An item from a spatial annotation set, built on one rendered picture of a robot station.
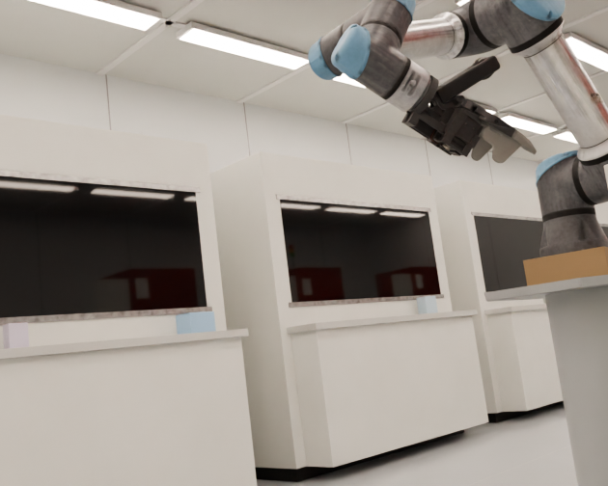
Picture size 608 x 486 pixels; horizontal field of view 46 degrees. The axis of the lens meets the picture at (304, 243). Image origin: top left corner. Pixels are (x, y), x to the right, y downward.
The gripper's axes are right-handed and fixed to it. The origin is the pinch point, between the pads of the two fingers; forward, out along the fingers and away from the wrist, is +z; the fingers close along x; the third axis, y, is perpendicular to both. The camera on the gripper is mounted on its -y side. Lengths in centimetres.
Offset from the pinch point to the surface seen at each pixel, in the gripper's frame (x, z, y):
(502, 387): -392, 275, 72
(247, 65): -392, -26, -39
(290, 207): -327, 37, 32
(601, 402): -15, 53, 31
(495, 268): -439, 241, -10
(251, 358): -311, 61, 125
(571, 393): -21, 50, 33
